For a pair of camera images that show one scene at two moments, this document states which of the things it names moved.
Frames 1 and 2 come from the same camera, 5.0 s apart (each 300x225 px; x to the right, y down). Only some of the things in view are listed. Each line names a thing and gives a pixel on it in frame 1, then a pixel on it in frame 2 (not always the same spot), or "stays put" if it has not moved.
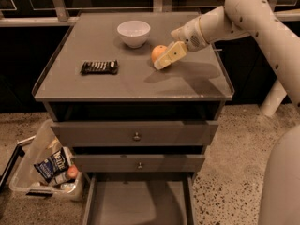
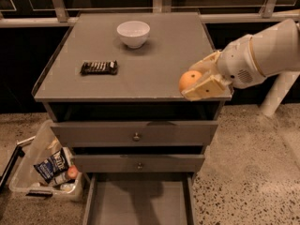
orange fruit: (157, 51) → (188, 79)
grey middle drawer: (142, 162) stays put
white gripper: (191, 37) → (238, 63)
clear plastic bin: (46, 167) stays put
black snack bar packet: (99, 67) stays put
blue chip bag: (54, 166) stays put
